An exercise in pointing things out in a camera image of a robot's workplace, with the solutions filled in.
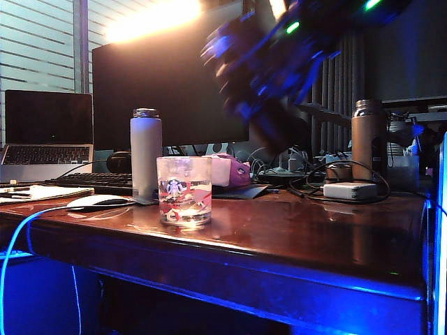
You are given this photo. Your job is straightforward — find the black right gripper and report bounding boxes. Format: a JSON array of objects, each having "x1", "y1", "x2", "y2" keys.
[{"x1": 223, "y1": 17, "x2": 336, "y2": 118}]

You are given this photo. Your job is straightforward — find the black thermos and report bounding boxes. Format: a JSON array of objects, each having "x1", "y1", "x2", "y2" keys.
[{"x1": 201, "y1": 29, "x2": 312, "y2": 155}]

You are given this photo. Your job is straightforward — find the white thermos bottle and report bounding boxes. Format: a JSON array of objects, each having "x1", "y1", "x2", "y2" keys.
[{"x1": 129, "y1": 107, "x2": 163, "y2": 204}]

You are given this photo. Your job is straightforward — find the brown thermos lid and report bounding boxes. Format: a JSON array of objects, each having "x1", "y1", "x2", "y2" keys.
[{"x1": 325, "y1": 163, "x2": 352, "y2": 181}]

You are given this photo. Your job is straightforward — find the printed glass cup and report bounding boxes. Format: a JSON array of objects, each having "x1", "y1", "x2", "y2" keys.
[{"x1": 156, "y1": 156, "x2": 213, "y2": 228}]

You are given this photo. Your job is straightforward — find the brown metal thermos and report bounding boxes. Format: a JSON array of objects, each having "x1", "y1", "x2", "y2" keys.
[{"x1": 350, "y1": 98, "x2": 388, "y2": 182}]

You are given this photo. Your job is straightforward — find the pink purple plush toy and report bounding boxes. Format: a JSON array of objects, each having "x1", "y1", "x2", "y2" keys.
[{"x1": 210, "y1": 153, "x2": 252, "y2": 188}]

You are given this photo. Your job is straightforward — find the white plug charger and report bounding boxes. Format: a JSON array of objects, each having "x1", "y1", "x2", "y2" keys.
[{"x1": 287, "y1": 148, "x2": 302, "y2": 172}]

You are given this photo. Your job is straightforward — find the dark power strip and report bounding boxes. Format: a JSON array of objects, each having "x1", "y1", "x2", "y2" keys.
[{"x1": 257, "y1": 166, "x2": 315, "y2": 186}]

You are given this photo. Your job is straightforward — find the large black monitor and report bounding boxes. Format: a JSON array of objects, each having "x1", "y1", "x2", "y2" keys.
[{"x1": 91, "y1": 0, "x2": 250, "y2": 158}]

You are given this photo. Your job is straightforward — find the dark flat mat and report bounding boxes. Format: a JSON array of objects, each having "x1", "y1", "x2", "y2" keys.
[{"x1": 212, "y1": 184, "x2": 270, "y2": 200}]

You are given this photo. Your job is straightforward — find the white power adapter brick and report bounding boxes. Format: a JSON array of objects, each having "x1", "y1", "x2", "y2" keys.
[{"x1": 322, "y1": 181, "x2": 380, "y2": 201}]

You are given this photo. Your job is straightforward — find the black round speaker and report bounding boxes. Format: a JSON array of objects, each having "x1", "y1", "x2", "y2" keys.
[{"x1": 105, "y1": 151, "x2": 133, "y2": 174}]

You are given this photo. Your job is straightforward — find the dark square coaster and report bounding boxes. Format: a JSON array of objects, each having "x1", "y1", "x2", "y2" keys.
[{"x1": 131, "y1": 195, "x2": 160, "y2": 206}]

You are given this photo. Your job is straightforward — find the translucent plastic container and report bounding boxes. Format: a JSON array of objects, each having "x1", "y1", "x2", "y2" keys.
[{"x1": 386, "y1": 155, "x2": 420, "y2": 192}]

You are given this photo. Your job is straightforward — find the black keyboard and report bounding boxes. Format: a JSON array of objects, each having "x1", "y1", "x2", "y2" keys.
[{"x1": 38, "y1": 172, "x2": 133, "y2": 196}]

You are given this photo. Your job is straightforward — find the white computer mouse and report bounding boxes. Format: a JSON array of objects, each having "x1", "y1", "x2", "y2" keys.
[{"x1": 65, "y1": 194, "x2": 133, "y2": 212}]

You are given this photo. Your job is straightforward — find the silver open laptop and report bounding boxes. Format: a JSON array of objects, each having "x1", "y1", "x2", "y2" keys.
[{"x1": 0, "y1": 89, "x2": 94, "y2": 184}]

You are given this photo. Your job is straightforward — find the white window blinds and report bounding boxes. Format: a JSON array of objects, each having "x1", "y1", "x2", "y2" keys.
[{"x1": 0, "y1": 0, "x2": 105, "y2": 147}]

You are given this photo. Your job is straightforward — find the white paper notebook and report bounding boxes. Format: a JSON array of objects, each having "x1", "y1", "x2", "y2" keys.
[{"x1": 0, "y1": 184, "x2": 95, "y2": 204}]

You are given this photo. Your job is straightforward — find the black pen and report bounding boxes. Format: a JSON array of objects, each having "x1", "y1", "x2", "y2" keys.
[{"x1": 0, "y1": 190, "x2": 33, "y2": 200}]

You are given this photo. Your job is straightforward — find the black looped power cable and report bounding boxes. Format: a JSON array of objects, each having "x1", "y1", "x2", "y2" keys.
[{"x1": 288, "y1": 159, "x2": 391, "y2": 205}]

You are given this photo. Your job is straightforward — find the light blue cable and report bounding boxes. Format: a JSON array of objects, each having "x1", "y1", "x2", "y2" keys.
[{"x1": 0, "y1": 204, "x2": 83, "y2": 335}]

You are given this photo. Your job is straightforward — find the thin white cable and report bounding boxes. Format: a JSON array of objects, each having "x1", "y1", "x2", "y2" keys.
[{"x1": 71, "y1": 265, "x2": 82, "y2": 335}]

